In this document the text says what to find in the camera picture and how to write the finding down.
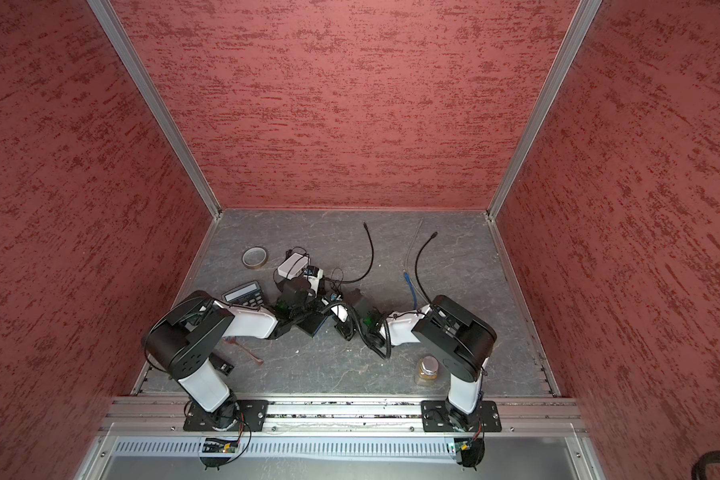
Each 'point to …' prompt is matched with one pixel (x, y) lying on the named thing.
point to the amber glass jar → (428, 367)
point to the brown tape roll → (255, 257)
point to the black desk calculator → (249, 294)
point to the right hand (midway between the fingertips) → (334, 322)
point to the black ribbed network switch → (312, 324)
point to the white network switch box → (293, 265)
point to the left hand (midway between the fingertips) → (333, 302)
